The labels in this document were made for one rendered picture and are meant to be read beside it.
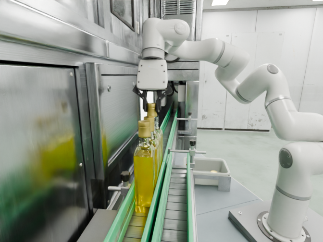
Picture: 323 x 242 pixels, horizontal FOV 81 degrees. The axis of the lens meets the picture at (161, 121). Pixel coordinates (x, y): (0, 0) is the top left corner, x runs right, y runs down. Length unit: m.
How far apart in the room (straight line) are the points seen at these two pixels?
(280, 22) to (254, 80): 4.64
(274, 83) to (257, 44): 3.91
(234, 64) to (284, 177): 0.41
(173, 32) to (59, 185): 0.54
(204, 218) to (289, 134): 0.43
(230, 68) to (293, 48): 4.69
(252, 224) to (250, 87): 0.48
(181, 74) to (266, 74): 0.98
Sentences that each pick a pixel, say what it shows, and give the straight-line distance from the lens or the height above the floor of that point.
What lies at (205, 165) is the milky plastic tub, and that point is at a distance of 1.10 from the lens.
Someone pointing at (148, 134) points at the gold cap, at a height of 1.13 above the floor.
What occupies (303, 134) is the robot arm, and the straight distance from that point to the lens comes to 0.73.
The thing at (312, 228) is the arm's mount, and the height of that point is 0.78.
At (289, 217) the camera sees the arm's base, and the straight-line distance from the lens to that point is 0.75.
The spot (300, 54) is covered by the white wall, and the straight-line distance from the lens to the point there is 5.50.
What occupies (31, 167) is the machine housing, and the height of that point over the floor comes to 1.12.
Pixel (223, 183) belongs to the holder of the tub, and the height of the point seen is 0.79.
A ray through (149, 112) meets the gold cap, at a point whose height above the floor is 1.17.
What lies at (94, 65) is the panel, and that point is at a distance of 0.53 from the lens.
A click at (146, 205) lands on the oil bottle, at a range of 0.62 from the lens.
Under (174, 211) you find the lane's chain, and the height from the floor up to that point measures 0.88.
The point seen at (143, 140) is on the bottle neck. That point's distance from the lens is 0.53.
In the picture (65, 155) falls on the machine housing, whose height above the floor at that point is 1.11.
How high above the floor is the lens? 1.29
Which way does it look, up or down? 14 degrees down
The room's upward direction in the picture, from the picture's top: straight up
